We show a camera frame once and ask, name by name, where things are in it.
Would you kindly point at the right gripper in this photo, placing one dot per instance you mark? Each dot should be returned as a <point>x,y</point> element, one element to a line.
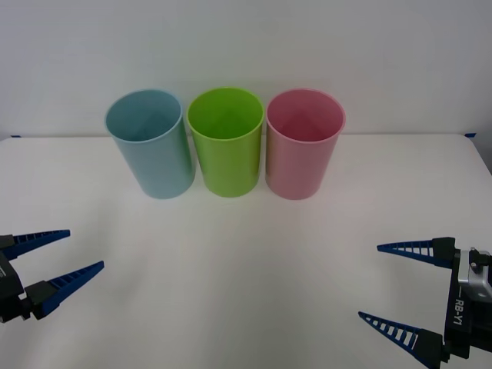
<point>458,311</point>

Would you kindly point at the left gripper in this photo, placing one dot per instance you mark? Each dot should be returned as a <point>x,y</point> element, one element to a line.
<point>9,292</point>

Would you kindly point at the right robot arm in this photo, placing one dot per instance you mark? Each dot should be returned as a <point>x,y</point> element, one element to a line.
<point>476,280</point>

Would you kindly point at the pale blue plastic bin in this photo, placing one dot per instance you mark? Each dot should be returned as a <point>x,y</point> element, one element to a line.
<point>161,165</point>

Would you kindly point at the pink plastic bin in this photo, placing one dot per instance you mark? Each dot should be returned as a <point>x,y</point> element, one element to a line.
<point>296,169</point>

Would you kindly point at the green plastic bin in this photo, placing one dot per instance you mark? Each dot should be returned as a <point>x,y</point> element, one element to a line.
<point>230,169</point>

